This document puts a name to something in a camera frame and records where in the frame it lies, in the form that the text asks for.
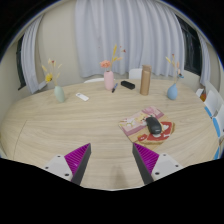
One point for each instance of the pink vase with orange flowers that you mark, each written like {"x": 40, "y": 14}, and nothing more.
{"x": 108, "y": 81}

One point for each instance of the white chair with blue edge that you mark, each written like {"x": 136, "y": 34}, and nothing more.
{"x": 212, "y": 101}
{"x": 219, "y": 121}

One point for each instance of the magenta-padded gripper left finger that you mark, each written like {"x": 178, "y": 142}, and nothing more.
{"x": 77, "y": 157}

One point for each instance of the dark window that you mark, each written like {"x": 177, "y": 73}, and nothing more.
{"x": 21, "y": 63}
{"x": 190, "y": 46}

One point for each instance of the green vase with yellow flowers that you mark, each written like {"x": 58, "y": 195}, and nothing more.
{"x": 59, "y": 94}

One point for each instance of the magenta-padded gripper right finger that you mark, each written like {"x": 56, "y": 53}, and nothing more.
{"x": 146, "y": 157}

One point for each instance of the black rectangular case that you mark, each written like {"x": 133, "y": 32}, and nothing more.
{"x": 128, "y": 85}

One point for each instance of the wide white curtain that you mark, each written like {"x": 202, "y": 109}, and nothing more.
{"x": 133, "y": 33}

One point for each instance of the narrow white curtain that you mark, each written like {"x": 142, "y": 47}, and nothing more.
{"x": 31, "y": 56}
{"x": 204, "y": 63}

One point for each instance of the blue vase with dried flowers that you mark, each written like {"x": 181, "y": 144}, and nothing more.
{"x": 172, "y": 92}

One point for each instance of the white remote control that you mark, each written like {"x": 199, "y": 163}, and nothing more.
{"x": 82, "y": 96}

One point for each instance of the black computer mouse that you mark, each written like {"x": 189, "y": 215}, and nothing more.
{"x": 153, "y": 125}

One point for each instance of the tan metal drink bottle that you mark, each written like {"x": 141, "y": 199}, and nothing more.
{"x": 145, "y": 81}

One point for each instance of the dark marker pen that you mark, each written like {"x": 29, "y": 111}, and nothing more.
{"x": 114, "y": 88}

